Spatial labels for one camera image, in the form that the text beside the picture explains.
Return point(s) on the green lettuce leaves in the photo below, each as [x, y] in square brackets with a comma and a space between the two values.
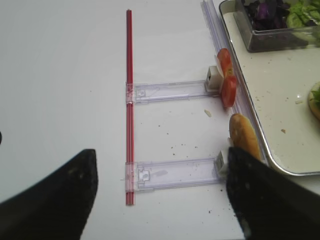
[304, 14]

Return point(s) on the left clear vertical divider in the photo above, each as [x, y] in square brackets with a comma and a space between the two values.
[242, 104]

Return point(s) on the clear plastic salad container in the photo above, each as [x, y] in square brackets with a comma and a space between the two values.
[268, 40]

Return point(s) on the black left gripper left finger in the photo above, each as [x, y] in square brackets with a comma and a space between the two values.
[57, 207]

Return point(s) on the silver metal tray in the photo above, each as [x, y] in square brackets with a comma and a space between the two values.
[279, 83]

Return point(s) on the white pusher block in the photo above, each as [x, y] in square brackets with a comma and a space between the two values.
[214, 79]
[221, 164]

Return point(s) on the bottom bun on tray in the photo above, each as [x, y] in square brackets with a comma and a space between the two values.
[313, 108]

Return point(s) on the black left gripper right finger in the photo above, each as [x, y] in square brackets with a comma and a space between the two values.
[267, 205]

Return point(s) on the clear rail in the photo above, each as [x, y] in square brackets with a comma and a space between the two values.
[151, 176]
[160, 92]

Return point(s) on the left lower clear rail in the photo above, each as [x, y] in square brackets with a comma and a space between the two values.
[151, 176]

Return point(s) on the left upper clear rail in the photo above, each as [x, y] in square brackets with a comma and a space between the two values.
[160, 92]

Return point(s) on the shredded purple cabbage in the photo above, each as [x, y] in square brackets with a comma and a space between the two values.
[267, 15]

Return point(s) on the white pusher block upper left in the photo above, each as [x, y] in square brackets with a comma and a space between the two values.
[214, 79]

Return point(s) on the lettuce under tomato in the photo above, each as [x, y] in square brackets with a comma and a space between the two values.
[315, 97]

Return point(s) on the upright bun half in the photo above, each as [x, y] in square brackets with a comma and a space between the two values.
[243, 135]

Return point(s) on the left red strip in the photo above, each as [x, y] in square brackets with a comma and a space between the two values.
[130, 107]

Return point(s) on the upright tomato slice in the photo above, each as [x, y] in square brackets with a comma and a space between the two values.
[229, 86]

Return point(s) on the white pusher block lower left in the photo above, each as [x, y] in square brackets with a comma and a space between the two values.
[221, 164]

